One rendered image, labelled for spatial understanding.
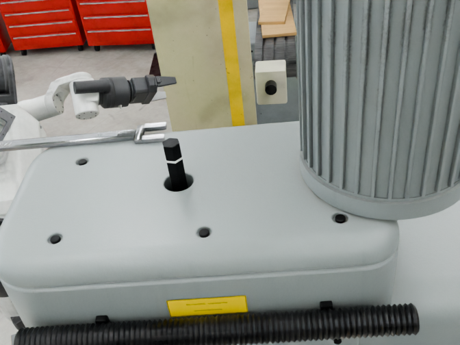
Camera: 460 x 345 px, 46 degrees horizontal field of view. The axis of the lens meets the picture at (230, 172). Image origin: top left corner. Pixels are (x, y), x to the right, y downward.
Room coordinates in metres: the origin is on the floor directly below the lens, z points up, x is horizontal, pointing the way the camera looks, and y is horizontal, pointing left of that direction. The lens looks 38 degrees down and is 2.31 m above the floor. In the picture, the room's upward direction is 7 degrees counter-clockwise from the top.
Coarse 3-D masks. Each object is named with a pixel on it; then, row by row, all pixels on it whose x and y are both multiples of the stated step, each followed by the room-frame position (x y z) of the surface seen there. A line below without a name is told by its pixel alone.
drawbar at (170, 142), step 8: (168, 144) 0.53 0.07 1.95; (176, 144) 0.53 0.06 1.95; (168, 152) 0.52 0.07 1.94; (176, 152) 0.52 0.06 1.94; (168, 160) 0.52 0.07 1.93; (176, 160) 0.52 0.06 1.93; (168, 168) 0.52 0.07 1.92; (176, 168) 0.52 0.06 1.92; (176, 176) 0.52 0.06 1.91; (184, 176) 0.53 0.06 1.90; (176, 184) 0.52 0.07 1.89; (184, 184) 0.53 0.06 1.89
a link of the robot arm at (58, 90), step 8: (80, 72) 1.40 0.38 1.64; (56, 80) 1.39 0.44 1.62; (64, 80) 1.38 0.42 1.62; (72, 80) 1.38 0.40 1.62; (56, 88) 1.37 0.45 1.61; (64, 88) 1.40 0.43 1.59; (48, 96) 1.36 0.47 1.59; (56, 96) 1.39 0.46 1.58; (64, 96) 1.41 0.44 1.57; (48, 104) 1.35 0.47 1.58; (56, 104) 1.36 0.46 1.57; (56, 112) 1.34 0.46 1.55
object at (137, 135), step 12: (108, 132) 0.65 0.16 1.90; (120, 132) 0.65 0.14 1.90; (132, 132) 0.65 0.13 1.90; (144, 132) 0.65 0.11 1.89; (0, 144) 0.66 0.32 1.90; (12, 144) 0.65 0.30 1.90; (24, 144) 0.65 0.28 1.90; (36, 144) 0.65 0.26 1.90; (48, 144) 0.64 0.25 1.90; (60, 144) 0.64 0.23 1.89; (72, 144) 0.64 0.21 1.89
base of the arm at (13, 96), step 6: (6, 60) 1.20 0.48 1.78; (6, 66) 1.18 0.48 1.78; (12, 66) 1.19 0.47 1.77; (6, 72) 1.18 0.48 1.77; (12, 72) 1.18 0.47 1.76; (6, 78) 1.17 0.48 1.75; (12, 78) 1.17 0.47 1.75; (6, 84) 1.17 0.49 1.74; (12, 84) 1.17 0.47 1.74; (6, 90) 1.17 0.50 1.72; (12, 90) 1.16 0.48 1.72; (0, 96) 1.15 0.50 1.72; (6, 96) 1.15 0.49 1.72; (12, 96) 1.16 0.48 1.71; (0, 102) 1.14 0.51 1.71; (6, 102) 1.15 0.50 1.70; (12, 102) 1.15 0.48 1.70
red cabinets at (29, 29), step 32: (0, 0) 5.31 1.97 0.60; (32, 0) 5.25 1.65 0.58; (64, 0) 5.23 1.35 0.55; (96, 0) 5.15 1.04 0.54; (128, 0) 5.07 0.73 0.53; (0, 32) 5.35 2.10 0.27; (32, 32) 5.28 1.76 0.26; (64, 32) 5.24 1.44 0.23; (96, 32) 5.16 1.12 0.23; (128, 32) 5.08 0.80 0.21
